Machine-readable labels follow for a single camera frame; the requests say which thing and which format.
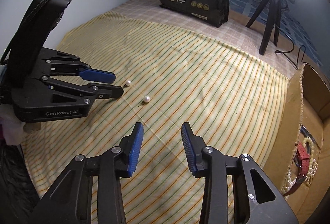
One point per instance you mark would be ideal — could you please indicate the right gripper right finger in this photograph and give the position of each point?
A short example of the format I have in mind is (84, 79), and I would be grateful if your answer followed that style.
(193, 146)

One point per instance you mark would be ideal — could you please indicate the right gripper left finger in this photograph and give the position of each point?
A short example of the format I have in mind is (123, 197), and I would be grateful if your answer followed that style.
(131, 150)

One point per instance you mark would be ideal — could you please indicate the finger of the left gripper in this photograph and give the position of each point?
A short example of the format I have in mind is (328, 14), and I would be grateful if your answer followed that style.
(105, 91)
(96, 75)

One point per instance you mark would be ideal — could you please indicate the dark blue bangle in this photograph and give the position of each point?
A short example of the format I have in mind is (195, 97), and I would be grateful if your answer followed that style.
(306, 133)

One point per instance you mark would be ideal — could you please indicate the pearl earring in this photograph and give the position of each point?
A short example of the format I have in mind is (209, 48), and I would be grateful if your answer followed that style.
(127, 83)
(145, 100)

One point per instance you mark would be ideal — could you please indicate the yellow striped cloth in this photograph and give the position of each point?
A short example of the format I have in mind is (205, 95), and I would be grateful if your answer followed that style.
(230, 98)

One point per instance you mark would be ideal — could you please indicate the checked bed sheet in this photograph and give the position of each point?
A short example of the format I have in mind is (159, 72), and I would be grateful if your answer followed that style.
(233, 32)

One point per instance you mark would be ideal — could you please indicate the brown cardboard box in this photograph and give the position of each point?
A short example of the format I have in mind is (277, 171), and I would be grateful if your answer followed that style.
(306, 103)

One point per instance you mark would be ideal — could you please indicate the blue checked blanket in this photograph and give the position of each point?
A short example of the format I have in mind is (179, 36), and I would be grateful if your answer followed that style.
(289, 26)

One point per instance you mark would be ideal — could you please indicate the black tripod stand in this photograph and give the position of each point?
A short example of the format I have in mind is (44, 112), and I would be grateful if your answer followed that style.
(273, 22)

